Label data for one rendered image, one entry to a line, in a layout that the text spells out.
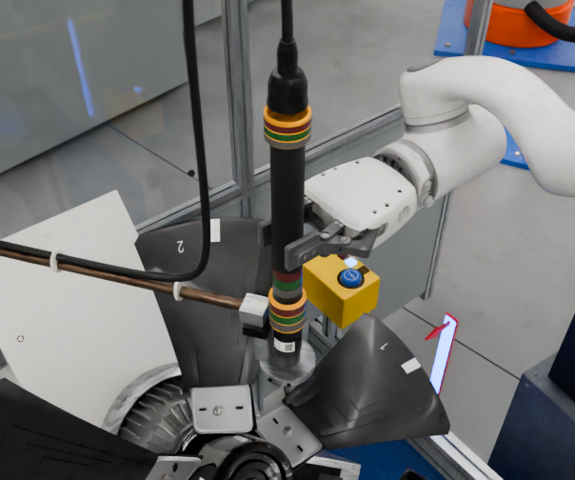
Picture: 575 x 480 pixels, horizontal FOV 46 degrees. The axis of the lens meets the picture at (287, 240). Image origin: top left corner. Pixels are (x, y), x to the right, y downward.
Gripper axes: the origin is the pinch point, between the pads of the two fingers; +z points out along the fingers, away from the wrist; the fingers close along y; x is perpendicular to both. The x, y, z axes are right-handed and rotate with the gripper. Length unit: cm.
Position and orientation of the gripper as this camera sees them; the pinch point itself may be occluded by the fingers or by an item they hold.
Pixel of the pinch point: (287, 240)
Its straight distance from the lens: 71.6
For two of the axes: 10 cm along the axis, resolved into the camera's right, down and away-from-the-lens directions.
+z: -7.8, 4.2, -4.6
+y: -6.3, -5.3, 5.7
